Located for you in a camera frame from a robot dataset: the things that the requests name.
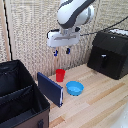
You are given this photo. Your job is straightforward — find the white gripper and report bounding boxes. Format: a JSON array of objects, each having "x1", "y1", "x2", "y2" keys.
[{"x1": 46, "y1": 28, "x2": 81, "y2": 57}]

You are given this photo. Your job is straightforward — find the black fryer basket with handle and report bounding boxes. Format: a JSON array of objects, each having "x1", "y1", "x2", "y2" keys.
[{"x1": 93, "y1": 49, "x2": 116, "y2": 77}]

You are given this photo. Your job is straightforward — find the narrow woven screen panel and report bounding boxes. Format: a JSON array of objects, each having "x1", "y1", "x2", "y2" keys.
[{"x1": 60, "y1": 0, "x2": 102, "y2": 72}]

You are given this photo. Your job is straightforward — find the red plastic cup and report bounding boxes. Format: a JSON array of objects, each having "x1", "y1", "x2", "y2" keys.
[{"x1": 55, "y1": 68, "x2": 66, "y2": 83}]

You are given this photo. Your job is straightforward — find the wide woven screen panel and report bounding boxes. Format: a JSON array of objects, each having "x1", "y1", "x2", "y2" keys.
[{"x1": 4, "y1": 0, "x2": 64, "y2": 81}]

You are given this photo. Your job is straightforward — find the blue plastic bowl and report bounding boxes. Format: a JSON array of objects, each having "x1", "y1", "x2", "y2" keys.
[{"x1": 65, "y1": 80, "x2": 85, "y2": 97}]

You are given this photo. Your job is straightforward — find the dark blue book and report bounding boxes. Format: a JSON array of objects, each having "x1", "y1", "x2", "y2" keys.
[{"x1": 36, "y1": 71, "x2": 65, "y2": 108}]

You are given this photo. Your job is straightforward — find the black fabric storage case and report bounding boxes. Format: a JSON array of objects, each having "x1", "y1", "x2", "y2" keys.
[{"x1": 0, "y1": 59, "x2": 51, "y2": 128}]

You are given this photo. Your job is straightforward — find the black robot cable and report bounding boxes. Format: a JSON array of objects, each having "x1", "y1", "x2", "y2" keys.
[{"x1": 79, "y1": 15, "x2": 128, "y2": 37}]

